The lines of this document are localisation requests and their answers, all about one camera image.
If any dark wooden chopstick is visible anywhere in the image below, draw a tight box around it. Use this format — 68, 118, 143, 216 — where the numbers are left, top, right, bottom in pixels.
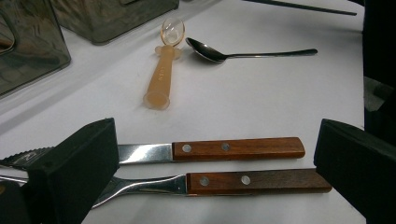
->
242, 0, 358, 17

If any wooden-handled steel knife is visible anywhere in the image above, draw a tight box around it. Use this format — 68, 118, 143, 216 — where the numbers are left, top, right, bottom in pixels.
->
0, 136, 306, 172

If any smoky transparent plastic bin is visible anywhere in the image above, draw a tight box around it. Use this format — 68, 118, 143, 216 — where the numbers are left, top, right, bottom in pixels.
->
0, 0, 72, 97
49, 0, 180, 46

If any wooden-handled steel fork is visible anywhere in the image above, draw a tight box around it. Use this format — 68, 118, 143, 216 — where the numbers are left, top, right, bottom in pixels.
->
0, 167, 333, 210

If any translucent orange baby spoon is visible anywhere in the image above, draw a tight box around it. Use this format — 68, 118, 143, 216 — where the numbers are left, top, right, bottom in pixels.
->
142, 17, 187, 111

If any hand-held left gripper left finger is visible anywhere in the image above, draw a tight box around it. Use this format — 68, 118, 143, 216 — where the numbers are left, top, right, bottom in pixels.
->
22, 117, 120, 224

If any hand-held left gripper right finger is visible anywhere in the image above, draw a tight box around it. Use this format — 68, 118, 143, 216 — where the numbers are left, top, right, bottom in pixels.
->
313, 118, 396, 224

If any long steel spoon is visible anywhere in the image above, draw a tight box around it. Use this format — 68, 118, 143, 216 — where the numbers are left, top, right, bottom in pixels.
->
185, 36, 319, 64

